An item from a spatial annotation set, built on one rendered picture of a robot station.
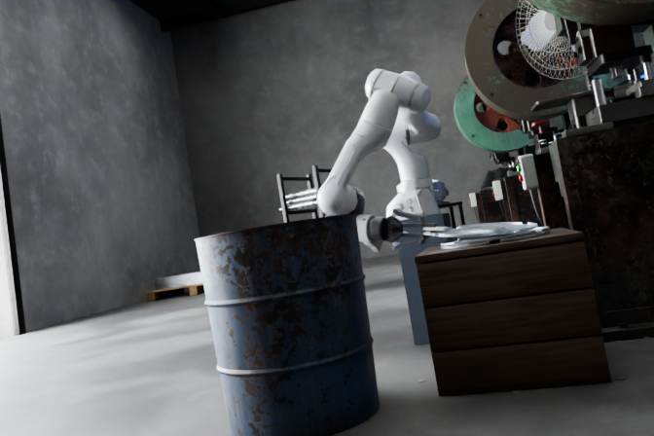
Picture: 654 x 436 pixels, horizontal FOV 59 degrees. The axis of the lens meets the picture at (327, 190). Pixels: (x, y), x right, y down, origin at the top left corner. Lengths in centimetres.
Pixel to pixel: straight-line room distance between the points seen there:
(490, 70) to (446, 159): 529
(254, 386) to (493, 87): 260
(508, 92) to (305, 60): 611
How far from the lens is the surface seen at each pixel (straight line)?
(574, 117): 219
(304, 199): 423
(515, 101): 355
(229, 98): 959
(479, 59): 360
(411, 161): 214
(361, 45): 923
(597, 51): 221
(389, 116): 180
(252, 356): 134
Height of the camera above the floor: 44
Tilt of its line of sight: 4 degrees up
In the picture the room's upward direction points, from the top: 9 degrees counter-clockwise
